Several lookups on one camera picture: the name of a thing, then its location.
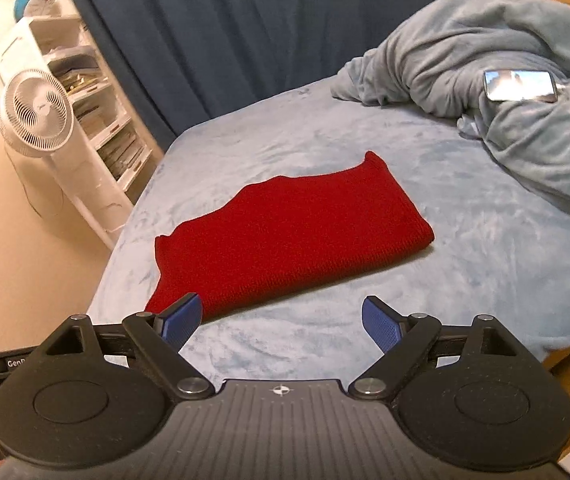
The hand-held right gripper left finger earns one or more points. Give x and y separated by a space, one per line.
180 317

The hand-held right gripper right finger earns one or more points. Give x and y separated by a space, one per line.
382 325

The red knit sweater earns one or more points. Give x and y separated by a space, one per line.
305 240

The light blue bed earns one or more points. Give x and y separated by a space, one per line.
465 270

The stack of books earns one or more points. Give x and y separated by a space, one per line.
117 152

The white shelf unit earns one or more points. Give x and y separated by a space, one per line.
115 125

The white standing fan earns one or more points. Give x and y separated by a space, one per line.
35 110

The smartphone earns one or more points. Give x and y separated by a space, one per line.
520 86

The grey-blue fleece blanket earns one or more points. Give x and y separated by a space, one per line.
465 50

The dark blue curtain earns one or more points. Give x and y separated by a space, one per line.
240 25

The blue cartoon cat toy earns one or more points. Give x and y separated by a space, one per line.
35 0

